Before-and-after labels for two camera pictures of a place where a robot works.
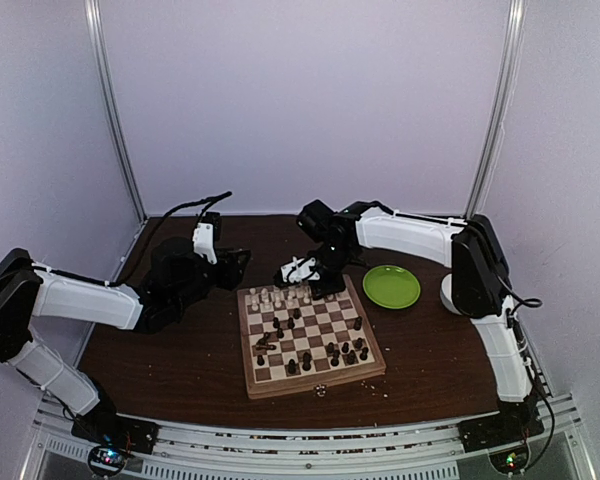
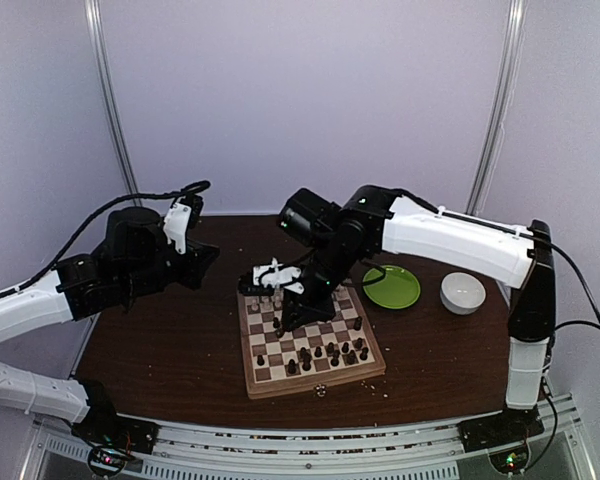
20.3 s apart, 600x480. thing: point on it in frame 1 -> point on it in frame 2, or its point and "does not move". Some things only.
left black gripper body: x=228 y=280 -> x=188 y=276
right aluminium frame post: x=510 y=54 does not move
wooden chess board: x=294 y=343 does not move
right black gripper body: x=334 y=259 -> x=323 y=307
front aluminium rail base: x=399 y=452 does not move
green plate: x=391 y=286 does not move
